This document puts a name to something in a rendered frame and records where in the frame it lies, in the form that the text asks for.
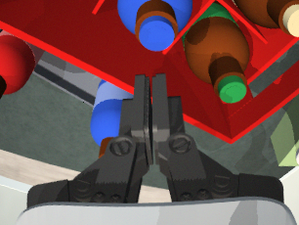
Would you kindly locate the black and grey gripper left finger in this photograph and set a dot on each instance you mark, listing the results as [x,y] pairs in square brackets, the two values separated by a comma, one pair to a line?
[108,179]

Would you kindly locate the red bottle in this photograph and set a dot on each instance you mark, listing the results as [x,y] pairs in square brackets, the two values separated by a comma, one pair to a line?
[18,59]

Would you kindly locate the blue bottle with brown band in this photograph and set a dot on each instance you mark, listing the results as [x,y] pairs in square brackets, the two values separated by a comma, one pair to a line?
[106,113]

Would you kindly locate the grey rectangular tray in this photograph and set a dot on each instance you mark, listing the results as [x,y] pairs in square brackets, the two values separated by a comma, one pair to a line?
[74,80]

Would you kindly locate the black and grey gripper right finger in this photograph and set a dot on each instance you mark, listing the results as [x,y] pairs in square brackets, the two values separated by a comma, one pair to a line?
[194,175]

